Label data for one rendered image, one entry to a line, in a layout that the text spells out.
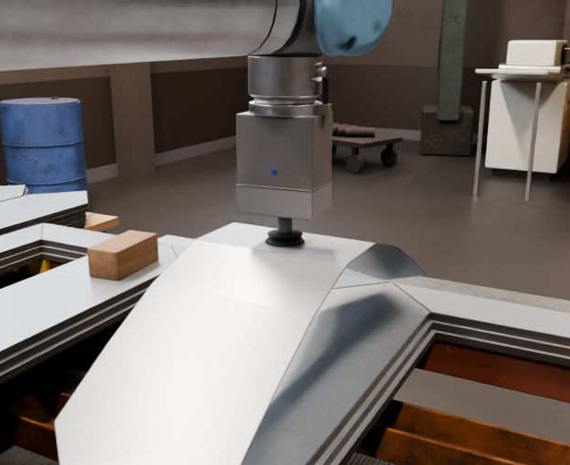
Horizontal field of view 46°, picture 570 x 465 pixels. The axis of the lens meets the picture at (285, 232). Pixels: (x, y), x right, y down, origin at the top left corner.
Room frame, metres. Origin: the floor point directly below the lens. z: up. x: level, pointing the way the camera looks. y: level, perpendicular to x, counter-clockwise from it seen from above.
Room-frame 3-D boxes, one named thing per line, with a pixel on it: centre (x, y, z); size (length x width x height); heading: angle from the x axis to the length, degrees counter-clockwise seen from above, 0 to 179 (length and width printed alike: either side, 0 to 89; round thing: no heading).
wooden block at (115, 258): (1.09, 0.27, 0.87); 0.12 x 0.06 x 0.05; 157
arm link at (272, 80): (0.70, 0.00, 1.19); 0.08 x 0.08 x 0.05
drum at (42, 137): (4.72, 1.70, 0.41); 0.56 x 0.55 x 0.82; 62
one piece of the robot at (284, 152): (0.71, -0.01, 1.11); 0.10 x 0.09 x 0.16; 158
